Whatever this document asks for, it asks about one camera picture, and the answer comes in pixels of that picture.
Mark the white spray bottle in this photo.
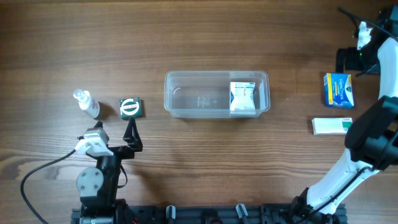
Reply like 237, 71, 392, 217
73, 89, 100, 119

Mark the green square box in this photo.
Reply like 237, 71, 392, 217
119, 97, 143, 119

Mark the blue VapoDrops box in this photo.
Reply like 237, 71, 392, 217
323, 73, 354, 109

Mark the white green medicine box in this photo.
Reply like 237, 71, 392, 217
312, 118, 353, 135

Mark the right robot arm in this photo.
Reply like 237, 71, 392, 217
287, 5, 397, 223

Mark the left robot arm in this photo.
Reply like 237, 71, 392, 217
71, 118, 143, 224

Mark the clear plastic container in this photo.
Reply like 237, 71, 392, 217
164, 70, 271, 118

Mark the right black cable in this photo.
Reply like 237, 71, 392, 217
338, 7, 398, 44

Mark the black cable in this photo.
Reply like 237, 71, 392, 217
20, 149, 77, 224
338, 7, 398, 44

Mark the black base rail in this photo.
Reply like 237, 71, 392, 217
70, 203, 348, 224

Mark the left black cable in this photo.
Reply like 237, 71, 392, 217
20, 149, 77, 224

